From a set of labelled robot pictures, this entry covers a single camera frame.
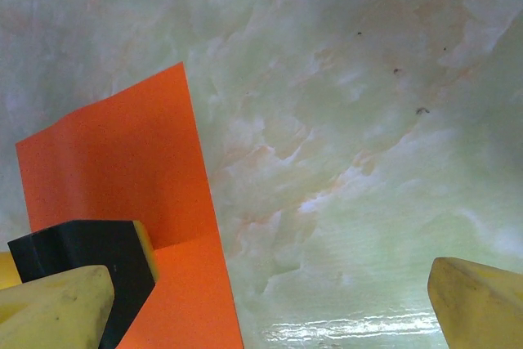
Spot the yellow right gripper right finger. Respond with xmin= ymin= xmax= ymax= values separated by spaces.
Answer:
xmin=427 ymin=257 xmax=523 ymax=349

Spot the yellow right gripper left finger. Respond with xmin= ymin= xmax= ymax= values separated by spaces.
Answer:
xmin=0 ymin=265 xmax=116 ymax=349

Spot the orange cloth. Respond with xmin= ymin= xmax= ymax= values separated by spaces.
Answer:
xmin=15 ymin=61 xmax=245 ymax=349

